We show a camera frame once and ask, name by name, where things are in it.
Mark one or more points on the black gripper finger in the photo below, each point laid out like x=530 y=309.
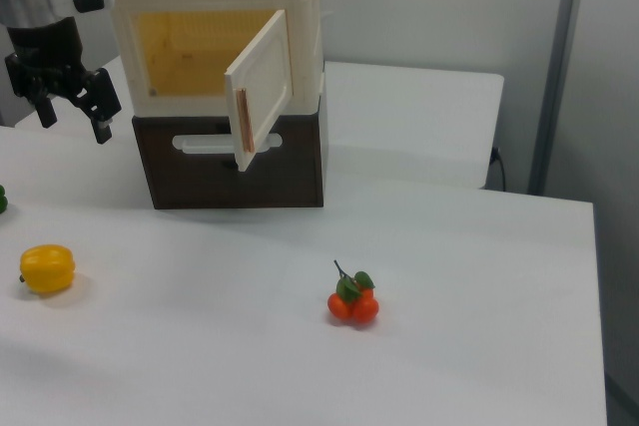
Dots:
x=102 y=102
x=46 y=114

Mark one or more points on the grey partition post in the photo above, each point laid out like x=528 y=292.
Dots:
x=556 y=72

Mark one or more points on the dark brown drawer box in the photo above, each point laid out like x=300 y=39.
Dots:
x=199 y=181

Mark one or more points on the green pepper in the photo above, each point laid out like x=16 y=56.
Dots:
x=2 y=199

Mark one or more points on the cream cabinet door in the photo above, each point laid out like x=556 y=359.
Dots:
x=262 y=92

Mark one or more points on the orange tomato cluster with leaves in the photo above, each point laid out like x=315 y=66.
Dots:
x=353 y=302

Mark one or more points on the yellow bell pepper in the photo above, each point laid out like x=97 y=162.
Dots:
x=47 y=269

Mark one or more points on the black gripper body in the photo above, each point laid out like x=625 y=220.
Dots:
x=45 y=54

